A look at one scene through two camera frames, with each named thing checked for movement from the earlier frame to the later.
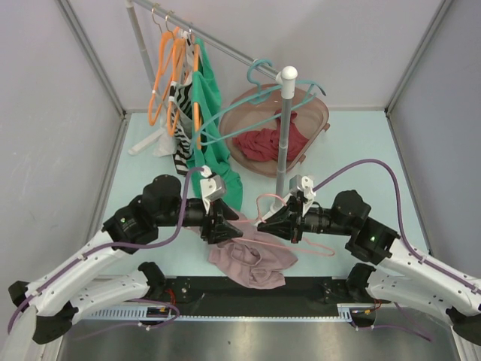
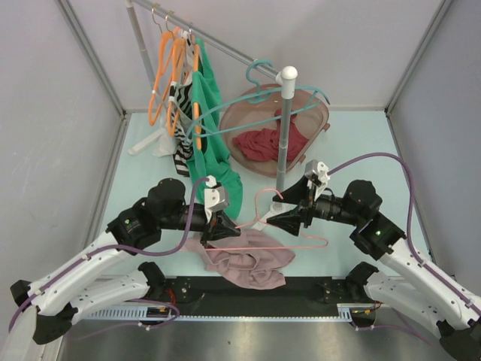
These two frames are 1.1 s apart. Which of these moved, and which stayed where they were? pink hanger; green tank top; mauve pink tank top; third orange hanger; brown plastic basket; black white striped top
Moved: pink hanger; mauve pink tank top
Stayed: brown plastic basket; third orange hanger; black white striped top; green tank top
